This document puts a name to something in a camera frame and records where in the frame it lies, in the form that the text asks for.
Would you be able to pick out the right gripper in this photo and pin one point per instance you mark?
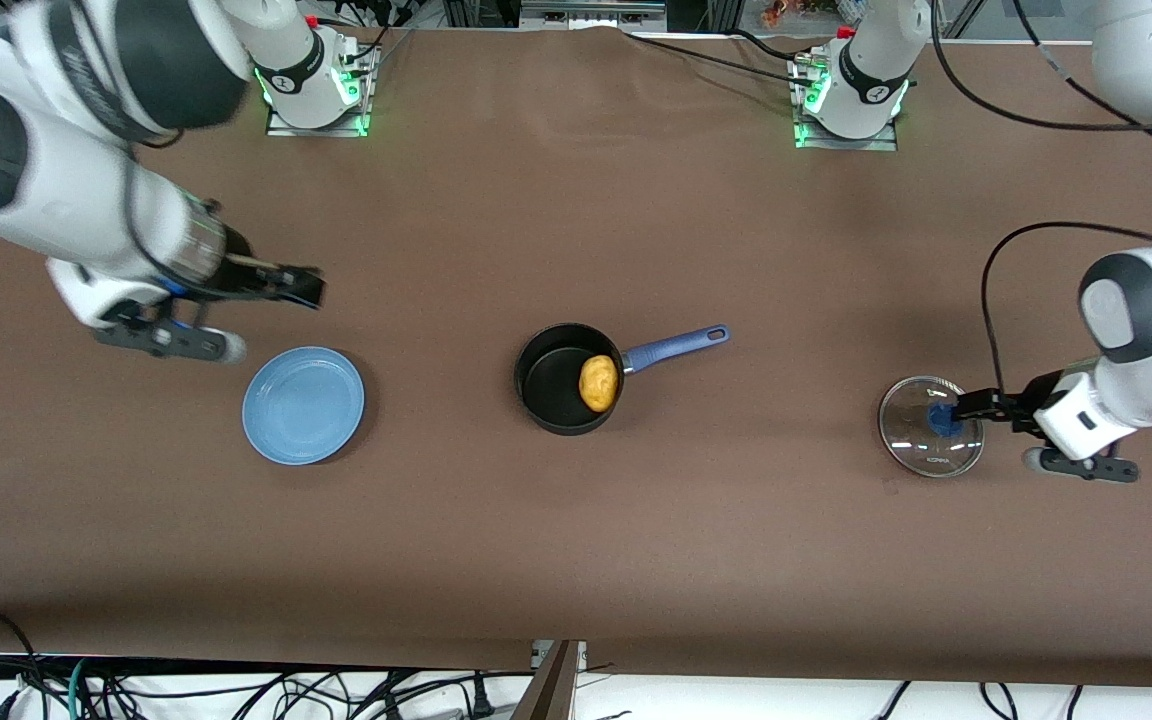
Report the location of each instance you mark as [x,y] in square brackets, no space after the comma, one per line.
[241,274]

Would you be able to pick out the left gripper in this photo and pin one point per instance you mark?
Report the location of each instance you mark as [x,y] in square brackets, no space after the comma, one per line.
[1012,407]

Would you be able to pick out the blue round plate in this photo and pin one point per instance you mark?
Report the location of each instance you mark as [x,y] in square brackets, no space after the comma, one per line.
[302,405]

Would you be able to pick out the brown table cover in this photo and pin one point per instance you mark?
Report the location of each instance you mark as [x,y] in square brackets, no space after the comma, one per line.
[636,550]

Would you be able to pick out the grey metal frame bar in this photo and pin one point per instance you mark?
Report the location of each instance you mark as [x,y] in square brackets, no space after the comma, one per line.
[591,12]

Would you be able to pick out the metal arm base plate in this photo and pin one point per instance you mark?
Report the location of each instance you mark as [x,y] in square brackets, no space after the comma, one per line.
[281,125]
[881,142]

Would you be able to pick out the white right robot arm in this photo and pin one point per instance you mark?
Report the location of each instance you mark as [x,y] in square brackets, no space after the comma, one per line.
[56,190]

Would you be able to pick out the glass lid with blue knob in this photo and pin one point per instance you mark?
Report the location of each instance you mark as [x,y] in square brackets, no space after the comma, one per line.
[916,440]

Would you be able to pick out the orange background item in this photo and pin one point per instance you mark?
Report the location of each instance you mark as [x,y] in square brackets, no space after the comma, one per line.
[778,12]

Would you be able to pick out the grey metal post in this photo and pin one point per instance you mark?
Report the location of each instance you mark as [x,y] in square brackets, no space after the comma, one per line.
[551,685]

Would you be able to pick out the yellow potato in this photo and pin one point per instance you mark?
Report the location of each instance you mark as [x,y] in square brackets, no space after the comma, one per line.
[598,383]

